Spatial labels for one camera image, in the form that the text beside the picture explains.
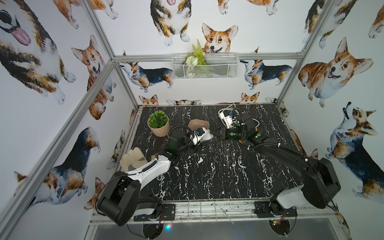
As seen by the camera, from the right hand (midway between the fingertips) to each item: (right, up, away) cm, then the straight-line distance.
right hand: (209, 132), depth 76 cm
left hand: (-1, -1, +4) cm, 4 cm away
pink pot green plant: (-31, +5, +19) cm, 37 cm away
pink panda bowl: (-8, +3, +27) cm, 29 cm away
